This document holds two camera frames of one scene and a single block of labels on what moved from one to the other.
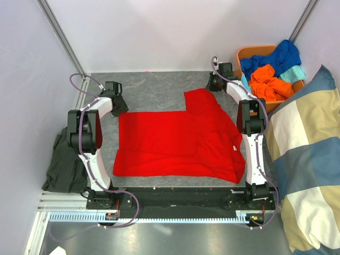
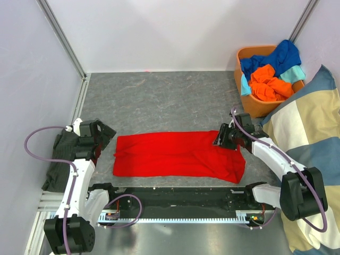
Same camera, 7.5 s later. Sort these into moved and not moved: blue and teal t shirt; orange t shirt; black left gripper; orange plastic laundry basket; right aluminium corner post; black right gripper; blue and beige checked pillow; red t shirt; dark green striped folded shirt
Moved: black left gripper; black right gripper; red t shirt
Not moved: orange t shirt; blue and teal t shirt; right aluminium corner post; blue and beige checked pillow; orange plastic laundry basket; dark green striped folded shirt
